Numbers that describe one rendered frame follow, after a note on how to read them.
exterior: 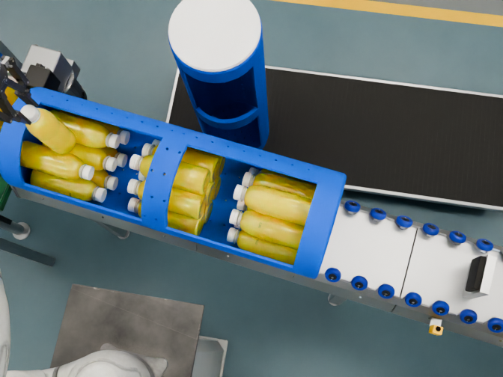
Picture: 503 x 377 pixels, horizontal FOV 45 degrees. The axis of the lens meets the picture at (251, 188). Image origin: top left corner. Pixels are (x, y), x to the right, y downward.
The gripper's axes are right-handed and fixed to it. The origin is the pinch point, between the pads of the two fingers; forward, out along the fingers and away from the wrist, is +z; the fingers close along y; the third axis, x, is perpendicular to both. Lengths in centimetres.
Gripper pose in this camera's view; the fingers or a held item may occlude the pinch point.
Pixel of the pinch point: (23, 108)
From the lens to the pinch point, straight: 150.0
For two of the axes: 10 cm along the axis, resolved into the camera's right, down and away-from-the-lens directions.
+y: 3.0, -9.3, 2.2
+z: 0.5, 2.5, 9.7
